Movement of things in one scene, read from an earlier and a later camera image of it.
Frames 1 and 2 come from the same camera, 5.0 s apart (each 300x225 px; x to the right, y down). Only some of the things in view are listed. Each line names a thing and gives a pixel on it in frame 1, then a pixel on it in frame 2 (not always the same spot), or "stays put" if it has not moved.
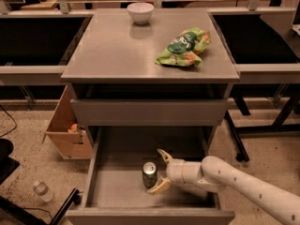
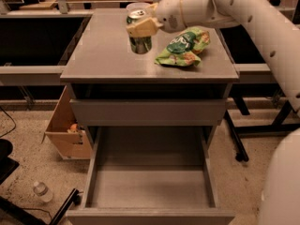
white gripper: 174,172 -> 169,16
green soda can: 149,174 -> 140,45
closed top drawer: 149,112 stays put
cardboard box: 70,139 stays put
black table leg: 242,154 stays put
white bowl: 141,12 stays put
